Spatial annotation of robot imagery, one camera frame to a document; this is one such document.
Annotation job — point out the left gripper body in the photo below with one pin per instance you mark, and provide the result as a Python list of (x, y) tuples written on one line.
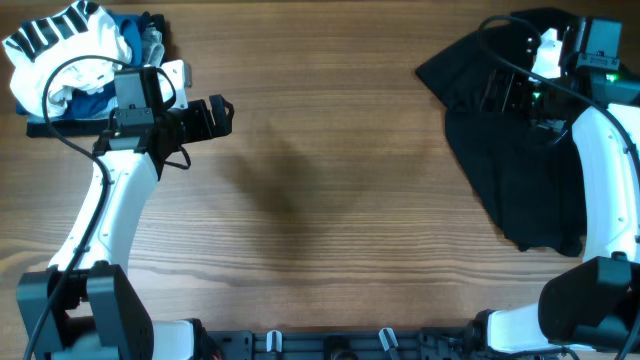
[(192, 124)]

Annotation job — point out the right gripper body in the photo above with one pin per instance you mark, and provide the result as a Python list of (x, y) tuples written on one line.
[(524, 100)]

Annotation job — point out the black t-shirt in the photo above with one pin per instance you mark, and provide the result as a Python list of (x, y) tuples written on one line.
[(528, 179)]

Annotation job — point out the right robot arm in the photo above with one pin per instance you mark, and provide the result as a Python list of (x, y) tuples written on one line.
[(594, 306)]

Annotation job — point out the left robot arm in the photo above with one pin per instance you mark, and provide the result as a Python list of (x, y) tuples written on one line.
[(83, 305)]

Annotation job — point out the grey folded garment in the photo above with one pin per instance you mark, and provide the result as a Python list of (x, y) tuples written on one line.
[(153, 49)]

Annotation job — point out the blue folded garment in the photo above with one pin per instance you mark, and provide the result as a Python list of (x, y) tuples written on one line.
[(105, 90)]

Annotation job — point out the black folded garment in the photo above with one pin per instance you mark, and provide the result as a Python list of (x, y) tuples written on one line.
[(87, 114)]

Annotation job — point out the white black striped garment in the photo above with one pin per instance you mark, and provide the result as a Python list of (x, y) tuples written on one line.
[(60, 55)]

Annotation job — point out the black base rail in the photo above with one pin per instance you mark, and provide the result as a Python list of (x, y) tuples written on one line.
[(425, 344)]

